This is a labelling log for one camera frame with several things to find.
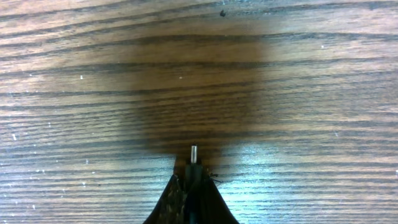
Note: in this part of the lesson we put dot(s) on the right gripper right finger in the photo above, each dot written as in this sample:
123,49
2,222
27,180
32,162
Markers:
210,208

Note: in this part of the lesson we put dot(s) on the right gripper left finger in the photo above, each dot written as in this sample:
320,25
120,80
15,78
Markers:
169,208

